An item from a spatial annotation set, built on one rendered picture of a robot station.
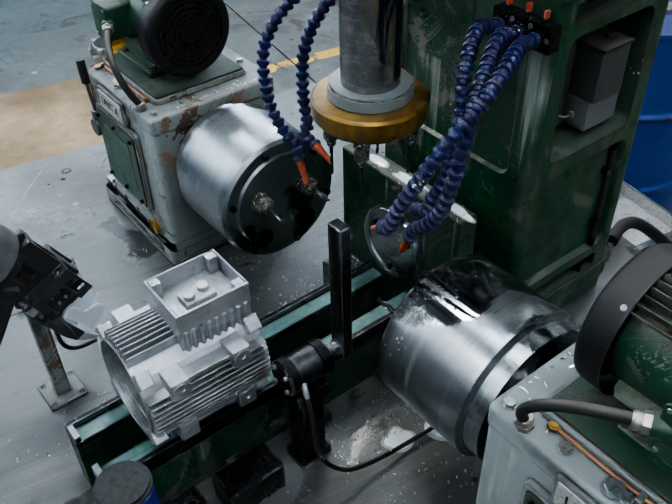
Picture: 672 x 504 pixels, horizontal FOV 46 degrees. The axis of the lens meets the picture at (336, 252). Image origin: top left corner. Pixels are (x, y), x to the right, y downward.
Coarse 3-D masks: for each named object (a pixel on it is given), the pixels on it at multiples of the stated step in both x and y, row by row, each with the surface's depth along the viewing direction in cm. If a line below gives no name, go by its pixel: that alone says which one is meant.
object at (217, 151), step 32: (192, 128) 151; (224, 128) 145; (256, 128) 144; (288, 128) 146; (192, 160) 147; (224, 160) 141; (256, 160) 139; (288, 160) 143; (320, 160) 149; (192, 192) 148; (224, 192) 140; (256, 192) 142; (288, 192) 148; (224, 224) 142; (256, 224) 146; (288, 224) 152
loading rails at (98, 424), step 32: (320, 288) 145; (352, 288) 146; (288, 320) 140; (320, 320) 144; (352, 320) 150; (384, 320) 138; (288, 352) 143; (352, 352) 137; (352, 384) 142; (384, 384) 143; (96, 416) 125; (128, 416) 125; (224, 416) 123; (256, 416) 129; (288, 416) 135; (96, 448) 124; (128, 448) 128; (160, 448) 118; (192, 448) 122; (224, 448) 128; (160, 480) 121; (192, 480) 127
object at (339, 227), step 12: (336, 228) 106; (348, 228) 107; (336, 240) 108; (348, 240) 108; (336, 252) 109; (348, 252) 109; (336, 264) 110; (348, 264) 110; (336, 276) 112; (348, 276) 112; (336, 288) 114; (348, 288) 113; (336, 300) 115; (348, 300) 115; (336, 312) 117; (348, 312) 116; (336, 324) 119; (348, 324) 118; (336, 336) 120; (348, 336) 120; (336, 348) 120; (348, 348) 121
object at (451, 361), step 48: (432, 288) 111; (480, 288) 109; (528, 288) 112; (384, 336) 113; (432, 336) 107; (480, 336) 104; (528, 336) 104; (576, 336) 108; (432, 384) 107; (480, 384) 103; (480, 432) 104
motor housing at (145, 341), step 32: (128, 320) 115; (160, 320) 114; (128, 352) 109; (160, 352) 112; (192, 352) 114; (224, 352) 115; (256, 352) 117; (128, 384) 124; (160, 384) 111; (192, 384) 113; (224, 384) 116; (160, 416) 111; (192, 416) 115
